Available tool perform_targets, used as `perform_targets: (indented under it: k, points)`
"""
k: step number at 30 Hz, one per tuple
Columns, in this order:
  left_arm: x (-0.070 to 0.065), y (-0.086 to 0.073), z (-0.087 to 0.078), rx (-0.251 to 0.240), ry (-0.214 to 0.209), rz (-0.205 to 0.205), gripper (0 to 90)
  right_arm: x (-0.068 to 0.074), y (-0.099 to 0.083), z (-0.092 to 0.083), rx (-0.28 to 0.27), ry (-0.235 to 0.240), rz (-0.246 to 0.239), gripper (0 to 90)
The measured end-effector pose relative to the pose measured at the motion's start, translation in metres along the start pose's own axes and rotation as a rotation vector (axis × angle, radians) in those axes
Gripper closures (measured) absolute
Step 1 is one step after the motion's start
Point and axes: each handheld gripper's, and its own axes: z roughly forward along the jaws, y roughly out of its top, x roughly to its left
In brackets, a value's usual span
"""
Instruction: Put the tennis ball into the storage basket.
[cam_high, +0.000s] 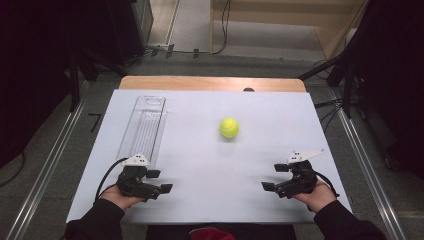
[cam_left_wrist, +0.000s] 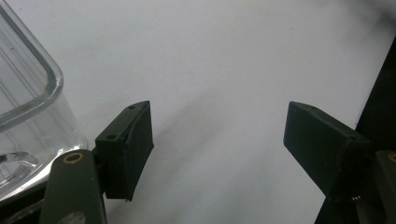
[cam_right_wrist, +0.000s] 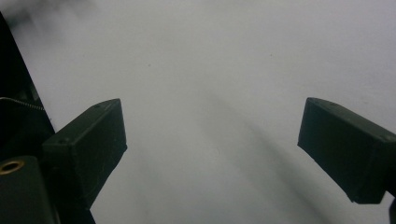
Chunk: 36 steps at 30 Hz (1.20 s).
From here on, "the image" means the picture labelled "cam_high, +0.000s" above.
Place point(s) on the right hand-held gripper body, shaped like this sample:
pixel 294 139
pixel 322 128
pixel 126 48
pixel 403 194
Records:
pixel 298 181

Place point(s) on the red cloth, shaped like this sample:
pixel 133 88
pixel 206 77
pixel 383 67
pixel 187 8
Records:
pixel 211 234

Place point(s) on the black table grommet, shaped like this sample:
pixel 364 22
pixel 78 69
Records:
pixel 248 89

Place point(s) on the yellow tennis ball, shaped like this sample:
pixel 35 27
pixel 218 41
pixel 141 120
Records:
pixel 229 128

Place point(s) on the wooden shelf unit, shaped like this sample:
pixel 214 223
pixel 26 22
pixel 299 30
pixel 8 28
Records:
pixel 326 30

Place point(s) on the person's right hand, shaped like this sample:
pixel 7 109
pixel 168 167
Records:
pixel 316 198

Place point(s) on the metal floor rail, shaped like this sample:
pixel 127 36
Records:
pixel 50 166
pixel 366 166

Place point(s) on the black curtain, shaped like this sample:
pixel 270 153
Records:
pixel 393 83
pixel 33 66

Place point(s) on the wooden table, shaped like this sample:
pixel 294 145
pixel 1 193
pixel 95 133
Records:
pixel 200 83

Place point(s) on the black stand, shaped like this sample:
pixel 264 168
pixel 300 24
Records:
pixel 346 73
pixel 76 76

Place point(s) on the clear plastic tray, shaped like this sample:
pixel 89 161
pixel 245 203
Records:
pixel 145 130

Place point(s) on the white board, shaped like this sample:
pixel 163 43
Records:
pixel 206 186

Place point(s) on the dark cabinet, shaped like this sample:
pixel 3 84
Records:
pixel 133 30

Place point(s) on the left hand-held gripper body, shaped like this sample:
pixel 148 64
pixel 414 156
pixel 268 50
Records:
pixel 135 185

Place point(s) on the person's left hand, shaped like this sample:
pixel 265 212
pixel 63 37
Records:
pixel 116 199

